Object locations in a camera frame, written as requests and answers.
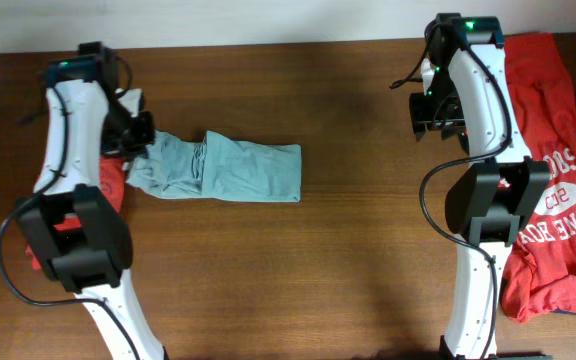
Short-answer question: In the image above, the folded red t-shirt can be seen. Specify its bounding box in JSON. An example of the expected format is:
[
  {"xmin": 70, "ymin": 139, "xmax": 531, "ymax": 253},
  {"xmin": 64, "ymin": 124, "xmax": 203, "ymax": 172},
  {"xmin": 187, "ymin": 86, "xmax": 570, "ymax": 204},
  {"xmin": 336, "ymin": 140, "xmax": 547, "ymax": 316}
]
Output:
[{"xmin": 25, "ymin": 157, "xmax": 125, "ymax": 271}]

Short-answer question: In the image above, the red printed t-shirt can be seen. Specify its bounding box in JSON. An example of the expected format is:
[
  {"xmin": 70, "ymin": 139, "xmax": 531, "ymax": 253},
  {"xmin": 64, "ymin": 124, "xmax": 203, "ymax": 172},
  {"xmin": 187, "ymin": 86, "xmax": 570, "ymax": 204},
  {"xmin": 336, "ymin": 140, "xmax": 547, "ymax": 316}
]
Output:
[{"xmin": 501, "ymin": 33, "xmax": 576, "ymax": 323}]

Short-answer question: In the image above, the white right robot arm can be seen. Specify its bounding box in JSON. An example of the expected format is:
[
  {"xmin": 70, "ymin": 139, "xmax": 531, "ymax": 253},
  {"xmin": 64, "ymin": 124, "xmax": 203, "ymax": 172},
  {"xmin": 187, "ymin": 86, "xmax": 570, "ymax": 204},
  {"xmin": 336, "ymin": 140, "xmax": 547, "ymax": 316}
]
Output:
[{"xmin": 408, "ymin": 13, "xmax": 550, "ymax": 359}]

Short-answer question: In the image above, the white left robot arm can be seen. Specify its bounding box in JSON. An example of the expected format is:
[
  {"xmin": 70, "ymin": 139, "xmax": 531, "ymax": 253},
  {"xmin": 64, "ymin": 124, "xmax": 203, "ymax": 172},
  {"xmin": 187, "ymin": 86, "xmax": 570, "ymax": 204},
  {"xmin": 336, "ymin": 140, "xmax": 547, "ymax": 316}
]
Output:
[{"xmin": 2, "ymin": 42, "xmax": 168, "ymax": 359}]

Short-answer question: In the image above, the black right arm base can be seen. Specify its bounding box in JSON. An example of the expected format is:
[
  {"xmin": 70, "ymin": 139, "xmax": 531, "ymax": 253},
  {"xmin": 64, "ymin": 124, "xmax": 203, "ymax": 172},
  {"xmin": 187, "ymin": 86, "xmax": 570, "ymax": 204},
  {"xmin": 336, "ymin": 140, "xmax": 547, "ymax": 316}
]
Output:
[{"xmin": 439, "ymin": 336, "xmax": 554, "ymax": 360}]

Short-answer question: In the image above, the light blue t-shirt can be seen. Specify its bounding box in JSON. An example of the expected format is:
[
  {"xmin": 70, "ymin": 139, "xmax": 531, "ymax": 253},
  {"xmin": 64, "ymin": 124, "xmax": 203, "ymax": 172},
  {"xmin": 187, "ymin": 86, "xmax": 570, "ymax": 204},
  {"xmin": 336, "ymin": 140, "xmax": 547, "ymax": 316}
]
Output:
[{"xmin": 126, "ymin": 131, "xmax": 302, "ymax": 203}]

